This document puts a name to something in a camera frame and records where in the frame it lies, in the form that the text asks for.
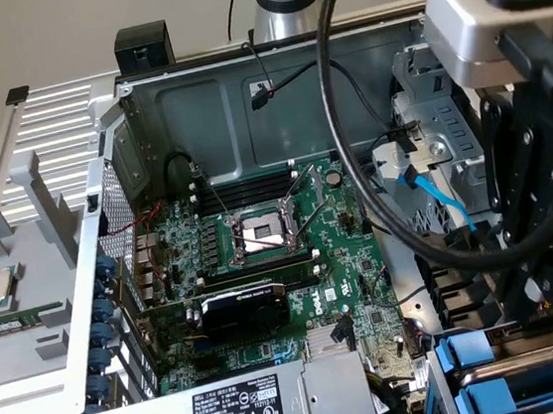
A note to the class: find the silver socket locking lever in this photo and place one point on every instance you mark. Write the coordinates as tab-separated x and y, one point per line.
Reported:
209	189
310	219

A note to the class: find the silver heatsink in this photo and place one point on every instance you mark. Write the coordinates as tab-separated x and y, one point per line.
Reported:
322	341

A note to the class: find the grey metal disk bay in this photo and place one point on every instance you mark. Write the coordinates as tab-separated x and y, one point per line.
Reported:
442	393

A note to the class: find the black plastic bracket stack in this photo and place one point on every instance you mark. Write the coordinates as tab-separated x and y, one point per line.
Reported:
445	287

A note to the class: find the blue slot retention clip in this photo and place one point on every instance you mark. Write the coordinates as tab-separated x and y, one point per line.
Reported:
103	310
102	335
101	287
97	387
105	264
99	360

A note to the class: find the black RAM slot row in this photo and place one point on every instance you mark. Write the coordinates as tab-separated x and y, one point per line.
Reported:
263	268
249	190

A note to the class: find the CPU socket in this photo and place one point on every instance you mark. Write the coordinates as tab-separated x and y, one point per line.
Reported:
259	231

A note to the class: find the coin cell battery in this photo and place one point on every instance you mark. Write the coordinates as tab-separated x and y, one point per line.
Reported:
333	177

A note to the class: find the green motherboard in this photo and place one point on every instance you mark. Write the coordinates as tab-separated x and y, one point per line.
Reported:
337	260

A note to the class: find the grey plastic parts rack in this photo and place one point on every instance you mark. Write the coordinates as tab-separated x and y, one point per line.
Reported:
41	293

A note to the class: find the black box bracket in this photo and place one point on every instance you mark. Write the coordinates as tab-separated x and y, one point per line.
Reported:
143	42

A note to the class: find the grey power supply unit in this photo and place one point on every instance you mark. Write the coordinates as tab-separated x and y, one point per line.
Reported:
328	396

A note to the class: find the grey metal drive cage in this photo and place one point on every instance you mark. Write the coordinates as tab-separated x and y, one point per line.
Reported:
446	117

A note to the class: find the empty blue disk carrier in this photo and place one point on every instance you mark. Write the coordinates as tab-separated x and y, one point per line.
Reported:
493	394

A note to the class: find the metal port block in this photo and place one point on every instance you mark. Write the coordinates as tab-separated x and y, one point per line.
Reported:
148	261

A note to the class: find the green RAM stick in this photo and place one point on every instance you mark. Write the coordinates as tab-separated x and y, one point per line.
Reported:
0	328

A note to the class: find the open grey PC case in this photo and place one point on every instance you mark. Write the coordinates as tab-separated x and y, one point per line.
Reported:
197	126

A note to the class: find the black graphics card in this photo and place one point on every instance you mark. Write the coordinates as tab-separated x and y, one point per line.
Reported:
243	313

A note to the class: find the silver socket cover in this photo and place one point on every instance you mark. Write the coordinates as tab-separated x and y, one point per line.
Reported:
316	185

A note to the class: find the hard disk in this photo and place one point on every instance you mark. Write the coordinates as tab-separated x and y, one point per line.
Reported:
463	355

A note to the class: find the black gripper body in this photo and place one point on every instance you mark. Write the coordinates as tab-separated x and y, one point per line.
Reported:
541	162

